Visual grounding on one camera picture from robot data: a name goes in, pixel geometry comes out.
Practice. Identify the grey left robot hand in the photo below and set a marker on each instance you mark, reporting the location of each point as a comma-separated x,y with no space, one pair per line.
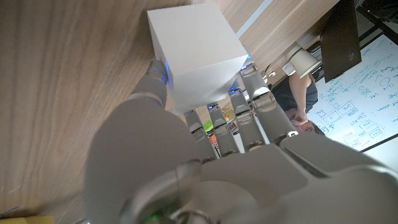
155,174

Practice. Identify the white cube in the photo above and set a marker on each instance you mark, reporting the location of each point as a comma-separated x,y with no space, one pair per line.
196,46

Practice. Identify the seated person in dark t-shirt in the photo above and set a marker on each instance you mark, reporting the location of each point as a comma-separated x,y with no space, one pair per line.
300,93

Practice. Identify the white paper cup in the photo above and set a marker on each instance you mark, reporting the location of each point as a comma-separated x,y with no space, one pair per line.
303,60

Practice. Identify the whiteboard with blue writing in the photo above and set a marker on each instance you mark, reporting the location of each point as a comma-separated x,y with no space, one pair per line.
367,93

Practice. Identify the black laptop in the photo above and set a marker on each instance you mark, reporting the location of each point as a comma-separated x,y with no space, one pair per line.
340,40

